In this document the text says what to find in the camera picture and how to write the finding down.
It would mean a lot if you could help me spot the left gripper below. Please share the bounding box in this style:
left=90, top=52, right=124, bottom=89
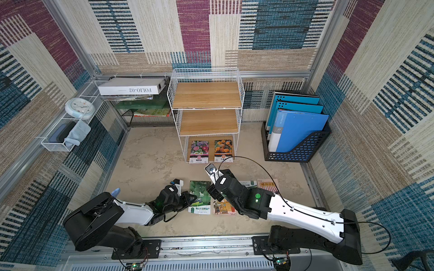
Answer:
left=163, top=191, right=198, bottom=216

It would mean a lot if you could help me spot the green seed bag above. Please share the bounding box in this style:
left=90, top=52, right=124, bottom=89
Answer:
left=188, top=181, right=211, bottom=215
left=240, top=181, right=258, bottom=187

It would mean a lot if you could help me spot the purple flower seed packet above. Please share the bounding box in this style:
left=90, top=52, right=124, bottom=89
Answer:
left=189, top=141, right=209, bottom=164

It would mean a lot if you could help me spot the orange flower seed packet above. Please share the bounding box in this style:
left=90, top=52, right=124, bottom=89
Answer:
left=214, top=140, right=234, bottom=163

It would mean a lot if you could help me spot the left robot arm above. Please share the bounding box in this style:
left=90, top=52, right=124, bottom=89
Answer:
left=63, top=181, right=197, bottom=259

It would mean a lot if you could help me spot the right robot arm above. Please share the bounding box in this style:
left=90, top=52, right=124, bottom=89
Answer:
left=205, top=164, right=362, bottom=265

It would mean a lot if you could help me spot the red green book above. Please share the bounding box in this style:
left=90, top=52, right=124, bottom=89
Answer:
left=133, top=108, right=171, bottom=117

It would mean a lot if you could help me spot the black file holder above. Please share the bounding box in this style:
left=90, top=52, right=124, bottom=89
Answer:
left=261, top=121, right=331, bottom=163

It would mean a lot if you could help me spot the blue folder front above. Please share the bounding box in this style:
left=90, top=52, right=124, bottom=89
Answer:
left=268, top=110, right=329, bottom=152

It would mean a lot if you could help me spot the green book in tray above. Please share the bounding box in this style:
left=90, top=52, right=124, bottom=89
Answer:
left=115, top=99, right=167, bottom=110

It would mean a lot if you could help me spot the teal folder middle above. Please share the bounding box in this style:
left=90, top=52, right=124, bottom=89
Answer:
left=267, top=100, right=324, bottom=133

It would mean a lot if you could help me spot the teal folder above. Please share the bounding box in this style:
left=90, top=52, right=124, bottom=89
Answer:
left=266, top=92, right=323, bottom=131
left=267, top=100, right=324, bottom=133

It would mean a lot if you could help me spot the teal folder back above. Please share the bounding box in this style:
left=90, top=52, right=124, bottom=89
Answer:
left=266, top=92, right=323, bottom=131

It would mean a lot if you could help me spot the light blue cloth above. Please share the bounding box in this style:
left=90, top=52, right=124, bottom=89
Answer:
left=64, top=120, right=91, bottom=148

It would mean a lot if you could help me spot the white folio box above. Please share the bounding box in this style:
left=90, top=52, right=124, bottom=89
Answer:
left=98, top=77, right=166, bottom=96

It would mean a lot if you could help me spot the white round clock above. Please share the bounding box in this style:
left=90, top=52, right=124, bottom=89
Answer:
left=64, top=98, right=96, bottom=120

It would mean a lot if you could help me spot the dark blue case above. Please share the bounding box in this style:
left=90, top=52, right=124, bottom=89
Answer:
left=48, top=121, right=76, bottom=143

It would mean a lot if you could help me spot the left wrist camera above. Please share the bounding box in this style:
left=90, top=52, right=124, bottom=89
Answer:
left=171, top=179, right=184, bottom=196

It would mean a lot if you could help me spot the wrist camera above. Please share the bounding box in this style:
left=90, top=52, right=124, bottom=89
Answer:
left=205, top=163, right=221, bottom=184
left=171, top=179, right=184, bottom=196

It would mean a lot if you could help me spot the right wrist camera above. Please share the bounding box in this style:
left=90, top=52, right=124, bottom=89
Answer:
left=205, top=163, right=221, bottom=184

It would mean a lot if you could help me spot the white wire shelf rack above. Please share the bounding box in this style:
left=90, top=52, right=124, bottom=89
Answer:
left=167, top=68, right=245, bottom=163

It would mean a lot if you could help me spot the white wire wall basket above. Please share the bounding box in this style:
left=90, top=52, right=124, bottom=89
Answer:
left=41, top=80, right=102, bottom=152

